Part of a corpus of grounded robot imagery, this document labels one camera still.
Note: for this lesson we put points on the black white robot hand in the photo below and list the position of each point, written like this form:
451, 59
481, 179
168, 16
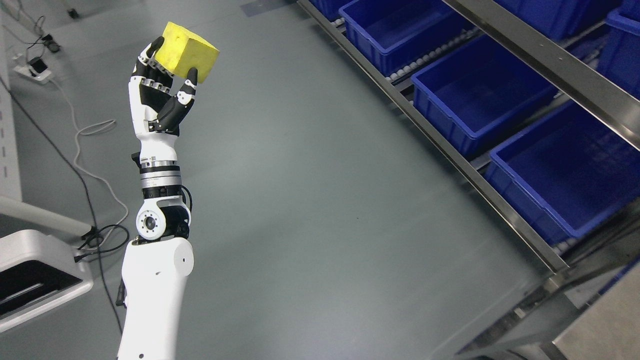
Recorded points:
153, 108

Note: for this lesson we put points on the yellow foam block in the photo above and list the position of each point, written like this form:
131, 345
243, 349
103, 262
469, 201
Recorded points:
183, 50

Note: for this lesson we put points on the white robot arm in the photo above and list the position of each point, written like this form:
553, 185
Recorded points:
158, 262

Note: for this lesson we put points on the metal roller shelf rack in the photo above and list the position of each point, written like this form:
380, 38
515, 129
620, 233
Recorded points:
598, 96

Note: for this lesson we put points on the white power strip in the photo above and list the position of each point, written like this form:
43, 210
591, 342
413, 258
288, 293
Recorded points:
35, 70

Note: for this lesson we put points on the white machine base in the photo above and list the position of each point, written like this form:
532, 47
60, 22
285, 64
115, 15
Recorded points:
38, 273

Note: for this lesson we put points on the blue plastic bin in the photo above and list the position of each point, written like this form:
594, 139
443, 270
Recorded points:
391, 34
560, 19
478, 94
566, 174
619, 61

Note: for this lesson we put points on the stainless steel table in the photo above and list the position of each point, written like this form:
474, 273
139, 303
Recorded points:
544, 311

